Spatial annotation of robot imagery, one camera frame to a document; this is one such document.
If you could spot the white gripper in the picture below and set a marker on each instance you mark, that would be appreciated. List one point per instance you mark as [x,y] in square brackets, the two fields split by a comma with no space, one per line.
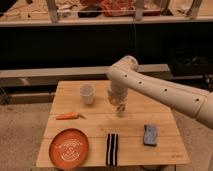
[117,94]

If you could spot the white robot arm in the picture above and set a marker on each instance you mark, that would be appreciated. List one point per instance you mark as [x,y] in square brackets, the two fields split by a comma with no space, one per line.
[193,102]

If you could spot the black white striped cloth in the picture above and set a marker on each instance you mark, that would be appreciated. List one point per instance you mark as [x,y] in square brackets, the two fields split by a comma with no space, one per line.
[112,150]

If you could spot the orange carrot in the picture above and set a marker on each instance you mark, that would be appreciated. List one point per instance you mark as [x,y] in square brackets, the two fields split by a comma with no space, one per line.
[71,115]

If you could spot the blue sponge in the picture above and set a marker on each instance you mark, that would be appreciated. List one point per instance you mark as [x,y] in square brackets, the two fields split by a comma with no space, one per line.
[150,135]

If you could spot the orange patterned plate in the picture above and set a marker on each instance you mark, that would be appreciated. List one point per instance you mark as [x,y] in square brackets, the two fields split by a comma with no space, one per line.
[69,149]

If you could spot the red object on shelf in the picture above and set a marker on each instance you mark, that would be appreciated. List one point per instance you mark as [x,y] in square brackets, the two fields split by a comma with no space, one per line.
[114,8]

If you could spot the metal shelf rail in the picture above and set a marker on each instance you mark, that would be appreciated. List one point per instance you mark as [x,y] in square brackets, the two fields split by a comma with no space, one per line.
[49,76]

